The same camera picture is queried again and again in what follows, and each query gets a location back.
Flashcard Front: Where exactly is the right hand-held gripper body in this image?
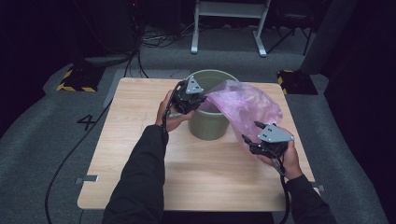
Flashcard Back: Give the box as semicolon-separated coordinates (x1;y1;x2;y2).
248;123;295;160

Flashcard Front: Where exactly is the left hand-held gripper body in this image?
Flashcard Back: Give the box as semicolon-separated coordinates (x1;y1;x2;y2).
170;75;207;116

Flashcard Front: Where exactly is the pink plastic bag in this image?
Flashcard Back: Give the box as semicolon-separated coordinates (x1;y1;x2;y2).
205;78;284;150

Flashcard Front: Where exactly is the green ribbed plastic bin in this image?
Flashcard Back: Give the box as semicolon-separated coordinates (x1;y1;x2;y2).
185;68;241;142

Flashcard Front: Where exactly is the person's left hand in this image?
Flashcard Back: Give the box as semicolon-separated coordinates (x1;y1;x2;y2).
155;90;196;133

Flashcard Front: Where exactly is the person's right hand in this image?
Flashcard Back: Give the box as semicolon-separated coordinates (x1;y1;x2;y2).
258;125;304;181

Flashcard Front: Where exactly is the black yellow striped base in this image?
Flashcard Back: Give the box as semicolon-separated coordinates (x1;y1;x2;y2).
56;65;106;93
276;69;319;96

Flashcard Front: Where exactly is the person's dark clothing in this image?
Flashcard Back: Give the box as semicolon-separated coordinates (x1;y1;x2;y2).
162;211;276;224

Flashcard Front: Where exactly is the black folding stand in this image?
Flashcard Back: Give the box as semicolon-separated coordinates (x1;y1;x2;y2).
265;0;316;57

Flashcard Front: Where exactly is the grey curtain column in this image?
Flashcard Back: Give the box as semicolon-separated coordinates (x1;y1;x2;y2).
300;0;360;76

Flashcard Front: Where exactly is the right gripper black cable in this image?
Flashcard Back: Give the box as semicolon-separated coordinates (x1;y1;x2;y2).
273;156;291;224

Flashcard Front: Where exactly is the bundle of floor cables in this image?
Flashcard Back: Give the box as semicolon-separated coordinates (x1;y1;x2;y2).
123;21;201;79

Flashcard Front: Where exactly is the white metal table frame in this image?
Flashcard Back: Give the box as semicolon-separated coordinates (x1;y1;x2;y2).
190;0;272;58

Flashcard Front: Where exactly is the black floor cable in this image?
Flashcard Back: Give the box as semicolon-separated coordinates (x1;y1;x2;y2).
44;99;113;224

